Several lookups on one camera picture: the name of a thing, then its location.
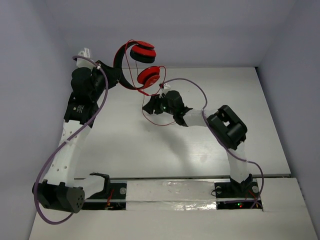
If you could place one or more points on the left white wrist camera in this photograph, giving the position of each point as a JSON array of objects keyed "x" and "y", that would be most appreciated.
[{"x": 86, "y": 60}]

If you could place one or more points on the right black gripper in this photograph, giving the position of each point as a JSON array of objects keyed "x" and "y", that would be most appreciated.
[{"x": 154, "y": 104}]

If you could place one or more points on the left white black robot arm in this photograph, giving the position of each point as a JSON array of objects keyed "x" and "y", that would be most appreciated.
[{"x": 95, "y": 183}]

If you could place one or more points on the aluminium rail at front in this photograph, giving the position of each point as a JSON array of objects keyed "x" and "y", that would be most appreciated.
[{"x": 222, "y": 177}]

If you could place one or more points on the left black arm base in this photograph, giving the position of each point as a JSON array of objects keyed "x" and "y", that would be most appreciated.
[{"x": 114, "y": 201}]

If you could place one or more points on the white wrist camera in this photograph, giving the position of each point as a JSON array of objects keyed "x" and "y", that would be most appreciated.
[
  {"x": 164, "y": 89},
  {"x": 86, "y": 60}
]

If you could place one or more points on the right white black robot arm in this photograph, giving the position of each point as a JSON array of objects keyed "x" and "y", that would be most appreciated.
[{"x": 223, "y": 123}]

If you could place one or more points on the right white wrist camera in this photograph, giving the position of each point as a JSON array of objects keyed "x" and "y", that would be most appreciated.
[{"x": 164, "y": 89}]

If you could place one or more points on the white foil covered block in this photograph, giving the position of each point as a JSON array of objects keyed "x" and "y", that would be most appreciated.
[{"x": 170, "y": 195}]

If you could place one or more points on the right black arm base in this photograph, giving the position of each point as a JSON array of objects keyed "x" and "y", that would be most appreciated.
[{"x": 228, "y": 198}]

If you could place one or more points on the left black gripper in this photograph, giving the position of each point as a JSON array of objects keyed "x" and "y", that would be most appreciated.
[{"x": 105, "y": 71}]

